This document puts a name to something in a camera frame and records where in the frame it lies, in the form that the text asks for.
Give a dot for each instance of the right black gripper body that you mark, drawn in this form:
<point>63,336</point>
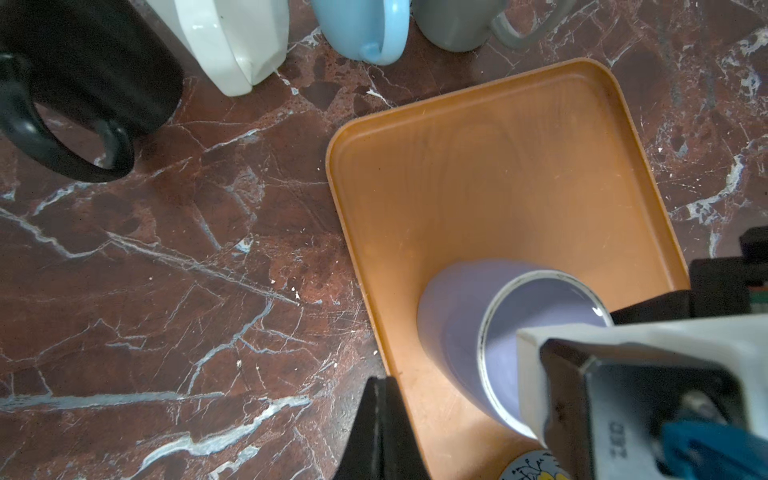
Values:
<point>718,287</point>

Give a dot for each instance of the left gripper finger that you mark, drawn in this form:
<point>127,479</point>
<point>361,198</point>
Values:
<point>382,443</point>

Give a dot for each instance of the lavender mug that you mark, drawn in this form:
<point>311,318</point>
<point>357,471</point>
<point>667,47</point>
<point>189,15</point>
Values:
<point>470,312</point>

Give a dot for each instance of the grey mug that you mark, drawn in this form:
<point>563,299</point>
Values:
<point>463,25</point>

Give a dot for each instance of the light blue mug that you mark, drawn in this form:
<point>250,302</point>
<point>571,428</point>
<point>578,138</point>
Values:
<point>373,31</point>

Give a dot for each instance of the white ceramic mug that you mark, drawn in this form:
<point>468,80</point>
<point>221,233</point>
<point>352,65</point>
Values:
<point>237,43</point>

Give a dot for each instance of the black mug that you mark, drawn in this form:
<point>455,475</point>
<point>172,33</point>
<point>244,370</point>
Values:
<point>96,63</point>

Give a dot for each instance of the blue speckled mug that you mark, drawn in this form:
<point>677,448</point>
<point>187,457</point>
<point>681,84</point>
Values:
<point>535,465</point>

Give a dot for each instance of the orange rubber tray mat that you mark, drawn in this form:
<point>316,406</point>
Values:
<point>544,167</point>

